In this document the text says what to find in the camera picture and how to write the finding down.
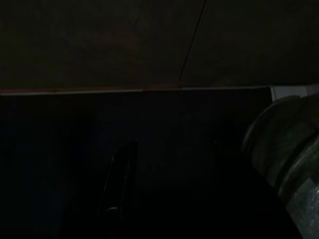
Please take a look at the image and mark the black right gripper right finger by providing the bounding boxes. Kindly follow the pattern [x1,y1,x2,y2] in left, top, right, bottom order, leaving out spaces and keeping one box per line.
[213,139,247,239]

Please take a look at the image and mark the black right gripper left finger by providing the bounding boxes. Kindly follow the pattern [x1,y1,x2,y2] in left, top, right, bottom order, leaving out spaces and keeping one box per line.
[98,139,139,239]

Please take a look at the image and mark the olive sack with bubble wrap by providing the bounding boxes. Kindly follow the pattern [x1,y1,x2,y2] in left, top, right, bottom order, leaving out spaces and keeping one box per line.
[241,95,319,239]

